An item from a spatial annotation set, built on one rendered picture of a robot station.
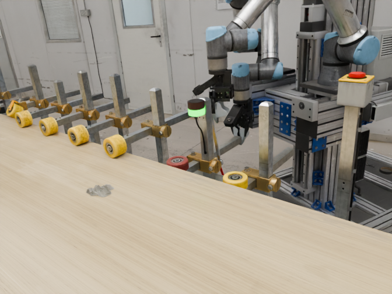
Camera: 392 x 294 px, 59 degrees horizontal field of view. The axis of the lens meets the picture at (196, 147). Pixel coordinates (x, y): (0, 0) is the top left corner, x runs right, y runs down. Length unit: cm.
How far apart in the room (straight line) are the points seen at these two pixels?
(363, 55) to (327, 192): 94
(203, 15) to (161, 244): 370
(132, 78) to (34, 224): 431
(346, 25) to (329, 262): 98
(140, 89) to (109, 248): 439
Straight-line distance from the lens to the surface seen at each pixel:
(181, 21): 453
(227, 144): 148
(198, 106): 119
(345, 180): 108
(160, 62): 482
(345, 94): 98
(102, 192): 111
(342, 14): 151
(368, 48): 156
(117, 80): 159
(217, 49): 128
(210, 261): 80
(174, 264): 80
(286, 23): 392
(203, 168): 133
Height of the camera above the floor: 143
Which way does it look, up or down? 23 degrees down
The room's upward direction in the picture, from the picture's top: 5 degrees counter-clockwise
